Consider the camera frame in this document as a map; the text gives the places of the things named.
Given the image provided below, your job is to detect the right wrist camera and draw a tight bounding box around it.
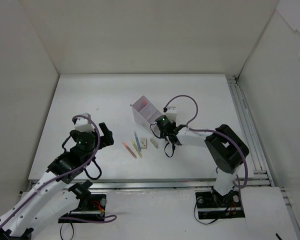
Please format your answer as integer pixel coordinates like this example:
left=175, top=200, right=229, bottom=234
left=163, top=106, right=177, bottom=123

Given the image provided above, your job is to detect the yellow highlighter pen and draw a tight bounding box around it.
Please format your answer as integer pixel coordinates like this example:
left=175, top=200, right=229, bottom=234
left=130, top=139, right=143, bottom=158

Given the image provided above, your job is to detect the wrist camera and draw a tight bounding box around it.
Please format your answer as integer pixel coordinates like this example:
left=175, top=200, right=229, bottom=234
left=163, top=106, right=177, bottom=123
left=72, top=112, right=94, bottom=132

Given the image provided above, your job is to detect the white three-compartment organizer box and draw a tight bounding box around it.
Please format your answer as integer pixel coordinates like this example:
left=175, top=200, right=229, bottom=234
left=131, top=95, right=163, bottom=131

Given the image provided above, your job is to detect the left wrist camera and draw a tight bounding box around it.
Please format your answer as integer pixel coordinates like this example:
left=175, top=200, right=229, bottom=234
left=72, top=112, right=94, bottom=132

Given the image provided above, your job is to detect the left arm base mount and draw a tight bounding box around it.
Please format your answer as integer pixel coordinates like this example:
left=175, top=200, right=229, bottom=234
left=58, top=180, right=107, bottom=224

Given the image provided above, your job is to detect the white eraser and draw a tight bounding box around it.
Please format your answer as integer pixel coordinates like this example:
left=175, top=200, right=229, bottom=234
left=150, top=138, right=159, bottom=149

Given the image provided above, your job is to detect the staples box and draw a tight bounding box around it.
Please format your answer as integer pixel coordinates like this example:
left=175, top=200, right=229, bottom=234
left=140, top=137, right=148, bottom=149

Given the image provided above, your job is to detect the aluminium frame rail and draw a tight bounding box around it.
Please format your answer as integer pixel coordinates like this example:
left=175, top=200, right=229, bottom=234
left=225, top=75, right=300, bottom=240

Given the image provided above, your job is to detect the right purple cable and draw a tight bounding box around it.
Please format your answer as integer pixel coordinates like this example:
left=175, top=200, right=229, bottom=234
left=163, top=94, right=249, bottom=189

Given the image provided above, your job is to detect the blue highlighter pen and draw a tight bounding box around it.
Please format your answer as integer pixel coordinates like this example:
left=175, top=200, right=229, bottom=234
left=133, top=131, right=141, bottom=152

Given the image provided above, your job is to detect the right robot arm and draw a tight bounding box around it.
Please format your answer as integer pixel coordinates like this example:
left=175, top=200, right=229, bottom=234
left=154, top=115, right=250, bottom=206

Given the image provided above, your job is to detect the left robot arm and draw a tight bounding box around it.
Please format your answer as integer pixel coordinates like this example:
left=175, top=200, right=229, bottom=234
left=0, top=122, right=114, bottom=240

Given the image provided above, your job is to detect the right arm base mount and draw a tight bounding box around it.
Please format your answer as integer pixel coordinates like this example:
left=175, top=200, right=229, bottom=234
left=194, top=190, right=245, bottom=222

